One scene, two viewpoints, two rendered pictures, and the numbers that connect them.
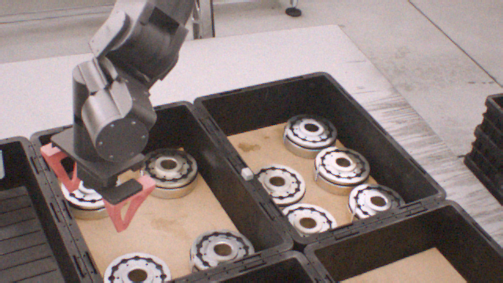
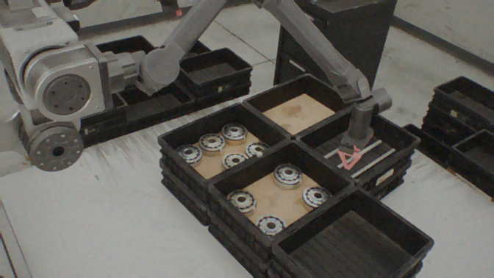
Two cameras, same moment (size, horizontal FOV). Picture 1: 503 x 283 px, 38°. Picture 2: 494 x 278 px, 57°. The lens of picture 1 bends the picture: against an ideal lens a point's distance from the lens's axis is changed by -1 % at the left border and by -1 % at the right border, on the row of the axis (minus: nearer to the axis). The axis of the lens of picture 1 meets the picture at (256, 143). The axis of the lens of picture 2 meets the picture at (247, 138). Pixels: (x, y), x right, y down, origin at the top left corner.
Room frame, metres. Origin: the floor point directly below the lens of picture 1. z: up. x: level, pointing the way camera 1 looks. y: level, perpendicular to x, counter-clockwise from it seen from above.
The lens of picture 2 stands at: (1.20, 1.19, 1.97)
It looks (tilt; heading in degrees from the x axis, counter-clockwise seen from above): 38 degrees down; 259
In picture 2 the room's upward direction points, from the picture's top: 5 degrees clockwise
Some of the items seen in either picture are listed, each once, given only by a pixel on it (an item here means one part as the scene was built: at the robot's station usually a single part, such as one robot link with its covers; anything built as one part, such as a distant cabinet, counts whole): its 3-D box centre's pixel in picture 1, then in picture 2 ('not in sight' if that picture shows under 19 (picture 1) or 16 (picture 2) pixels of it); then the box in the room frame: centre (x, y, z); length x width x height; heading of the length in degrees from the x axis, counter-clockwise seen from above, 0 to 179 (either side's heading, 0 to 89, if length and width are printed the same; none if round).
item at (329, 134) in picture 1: (310, 130); (188, 153); (1.15, -0.10, 0.86); 0.10 x 0.10 x 0.01
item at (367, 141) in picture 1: (309, 171); (224, 151); (1.02, -0.10, 0.87); 0.40 x 0.30 x 0.11; 33
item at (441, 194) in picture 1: (313, 149); (225, 140); (1.02, -0.10, 0.92); 0.40 x 0.30 x 0.02; 33
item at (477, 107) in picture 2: not in sight; (463, 127); (-0.54, -0.82, 0.37); 0.40 x 0.30 x 0.45; 117
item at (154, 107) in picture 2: not in sight; (154, 121); (1.32, -1.04, 0.31); 0.40 x 0.30 x 0.34; 27
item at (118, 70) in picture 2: not in sight; (113, 72); (1.32, 0.31, 1.45); 0.09 x 0.08 x 0.12; 117
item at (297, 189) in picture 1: (277, 184); (235, 162); (0.98, -0.05, 0.86); 0.10 x 0.10 x 0.01
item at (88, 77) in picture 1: (99, 93); (363, 110); (0.67, 0.18, 1.24); 0.07 x 0.06 x 0.07; 29
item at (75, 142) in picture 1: (97, 134); (358, 129); (0.67, 0.19, 1.18); 0.10 x 0.07 x 0.07; 53
